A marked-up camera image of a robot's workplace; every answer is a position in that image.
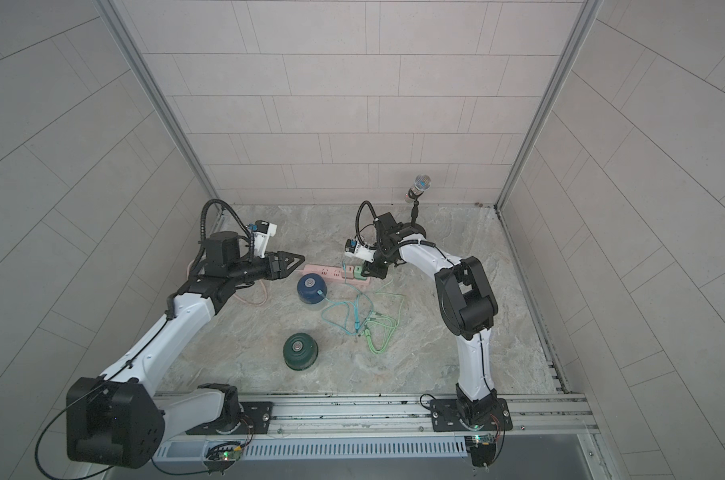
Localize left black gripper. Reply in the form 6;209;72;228
226;250;304;287

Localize blue cordless meat grinder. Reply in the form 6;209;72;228
296;273;328;305

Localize green USB charger adapter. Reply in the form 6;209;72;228
354;266;369;281

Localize pink power strip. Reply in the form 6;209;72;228
302;264;370;287

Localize green cordless meat grinder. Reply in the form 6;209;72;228
282;332;318;371

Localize light green charging cable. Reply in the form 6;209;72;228
352;278;408;356

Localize teal charging cable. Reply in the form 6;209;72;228
316;259;369;337

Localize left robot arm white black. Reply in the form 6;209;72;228
64;220;306;469

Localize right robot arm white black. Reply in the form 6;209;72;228
344;200;499;429

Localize black microphone stand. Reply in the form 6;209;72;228
407;192;426;237

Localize silver microphone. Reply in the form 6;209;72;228
405;174;431;203

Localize left controller board green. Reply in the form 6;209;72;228
204;441;244;474

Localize right controller board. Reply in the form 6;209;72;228
464;435;498;468

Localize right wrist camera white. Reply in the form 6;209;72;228
344;239;375;263

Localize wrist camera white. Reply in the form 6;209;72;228
344;239;375;263
250;220;278;258

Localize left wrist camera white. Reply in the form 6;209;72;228
250;220;278;258

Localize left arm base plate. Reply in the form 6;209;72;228
186;401;274;436

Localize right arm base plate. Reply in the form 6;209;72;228
428;398;513;434

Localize aluminium rail frame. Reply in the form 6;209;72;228
152;390;599;441

